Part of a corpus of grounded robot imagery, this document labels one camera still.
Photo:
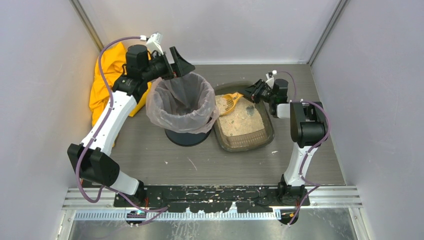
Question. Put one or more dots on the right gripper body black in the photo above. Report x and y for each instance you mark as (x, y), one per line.
(259, 93)

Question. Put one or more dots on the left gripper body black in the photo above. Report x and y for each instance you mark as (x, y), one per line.
(168, 66)

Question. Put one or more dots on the orange plastic litter scoop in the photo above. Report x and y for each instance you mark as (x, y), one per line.
(231, 101)

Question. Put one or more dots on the dark translucent litter box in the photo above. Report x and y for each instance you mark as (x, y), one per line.
(248, 127)

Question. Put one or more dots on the translucent trash bag liner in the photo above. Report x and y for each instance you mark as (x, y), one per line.
(183, 105)

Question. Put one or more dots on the black trash bin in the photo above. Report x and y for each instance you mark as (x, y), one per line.
(186, 139)

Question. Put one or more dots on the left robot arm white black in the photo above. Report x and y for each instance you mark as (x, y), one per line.
(91, 159)

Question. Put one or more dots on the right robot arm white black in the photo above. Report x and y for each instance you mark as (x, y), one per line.
(309, 128)

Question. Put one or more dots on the yellow cloth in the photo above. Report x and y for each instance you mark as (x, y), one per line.
(106, 72)

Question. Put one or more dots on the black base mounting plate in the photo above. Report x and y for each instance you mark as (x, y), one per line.
(215, 198)

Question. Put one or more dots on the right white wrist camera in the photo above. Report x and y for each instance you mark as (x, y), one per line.
(270, 78)

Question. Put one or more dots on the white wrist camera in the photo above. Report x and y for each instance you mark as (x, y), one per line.
(153, 43)
(270, 78)

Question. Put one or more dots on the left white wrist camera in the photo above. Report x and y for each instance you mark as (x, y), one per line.
(153, 43)

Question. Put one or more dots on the aluminium rail frame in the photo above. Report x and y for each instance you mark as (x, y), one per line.
(326, 197)

